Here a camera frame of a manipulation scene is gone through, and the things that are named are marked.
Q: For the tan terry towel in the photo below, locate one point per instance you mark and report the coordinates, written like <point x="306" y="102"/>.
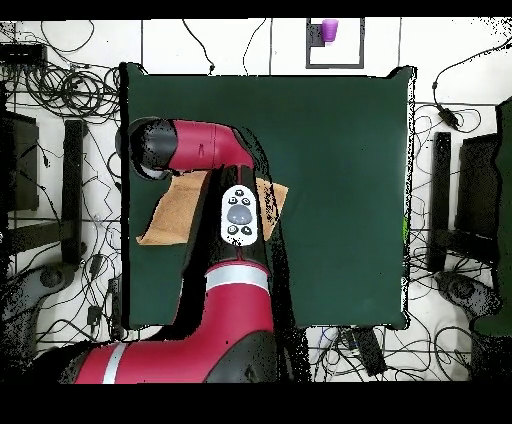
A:
<point x="176" y="216"/>

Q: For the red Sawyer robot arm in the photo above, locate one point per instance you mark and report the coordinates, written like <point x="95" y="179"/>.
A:
<point x="236" y="320"/>

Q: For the dark green table cloth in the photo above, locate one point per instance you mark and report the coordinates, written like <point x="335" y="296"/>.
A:
<point x="340" y="160"/>

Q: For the bright green tag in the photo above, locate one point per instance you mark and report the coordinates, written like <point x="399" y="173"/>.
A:
<point x="404" y="228"/>

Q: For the wide black power strip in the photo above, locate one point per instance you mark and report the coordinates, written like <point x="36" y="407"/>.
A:
<point x="368" y="352"/>

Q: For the black stand base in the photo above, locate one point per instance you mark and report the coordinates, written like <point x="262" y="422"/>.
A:
<point x="72" y="180"/>
<point x="440" y="192"/>

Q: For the small black adapter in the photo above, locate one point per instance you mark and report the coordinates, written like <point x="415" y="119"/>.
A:
<point x="94" y="315"/>

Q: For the purple plastic cup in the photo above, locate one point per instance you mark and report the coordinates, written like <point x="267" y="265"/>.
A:
<point x="330" y="30"/>

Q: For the black power adapter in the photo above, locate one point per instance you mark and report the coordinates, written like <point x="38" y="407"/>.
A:
<point x="448" y="116"/>

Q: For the grey chair base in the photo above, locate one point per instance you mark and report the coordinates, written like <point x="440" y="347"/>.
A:
<point x="464" y="292"/>
<point x="24" y="288"/>

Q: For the black box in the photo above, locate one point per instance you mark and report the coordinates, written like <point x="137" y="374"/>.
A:
<point x="478" y="188"/>
<point x="22" y="160"/>

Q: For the black box device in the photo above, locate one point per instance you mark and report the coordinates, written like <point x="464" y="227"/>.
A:
<point x="22" y="54"/>

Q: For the grey floor frame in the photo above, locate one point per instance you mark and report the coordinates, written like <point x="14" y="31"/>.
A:
<point x="308" y="52"/>

